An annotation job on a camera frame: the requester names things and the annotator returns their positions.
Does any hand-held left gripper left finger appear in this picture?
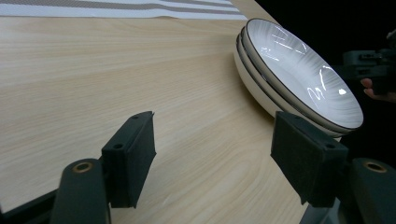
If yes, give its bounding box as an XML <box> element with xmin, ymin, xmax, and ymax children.
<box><xmin>101</xmin><ymin>110</ymin><xmax>157</xmax><ymax>209</ymax></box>

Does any grey striped table mat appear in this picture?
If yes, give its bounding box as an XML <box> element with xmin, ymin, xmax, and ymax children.
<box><xmin>0</xmin><ymin>0</ymin><xmax>248</xmax><ymax>21</ymax></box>

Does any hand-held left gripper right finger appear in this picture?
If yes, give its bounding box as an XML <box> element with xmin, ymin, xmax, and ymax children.
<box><xmin>270</xmin><ymin>111</ymin><xmax>349</xmax><ymax>209</ymax></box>

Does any white plate with dark rim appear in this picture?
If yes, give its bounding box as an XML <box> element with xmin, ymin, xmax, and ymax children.
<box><xmin>245</xmin><ymin>18</ymin><xmax>364</xmax><ymax>131</ymax></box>
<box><xmin>233</xmin><ymin>35</ymin><xmax>345</xmax><ymax>138</ymax></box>
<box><xmin>240</xmin><ymin>27</ymin><xmax>356</xmax><ymax>134</ymax></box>

